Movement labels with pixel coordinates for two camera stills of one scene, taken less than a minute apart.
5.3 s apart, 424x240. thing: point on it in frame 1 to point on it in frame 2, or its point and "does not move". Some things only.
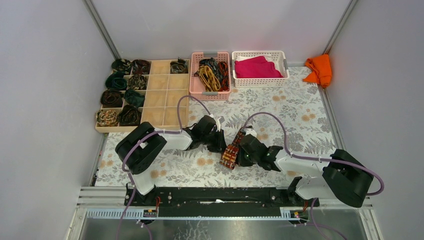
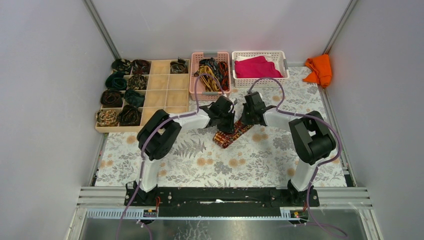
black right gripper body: [245, 160] to [247, 118]
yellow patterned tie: [210, 80] does not move
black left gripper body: [216, 140] to [224, 121]
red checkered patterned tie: [229, 154] to [223, 140]
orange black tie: [224, 67] does not move
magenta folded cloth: [256, 67] does not move
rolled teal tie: [116, 81] does not move
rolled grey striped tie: [179, 67] does not move
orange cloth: [321, 70] does not move
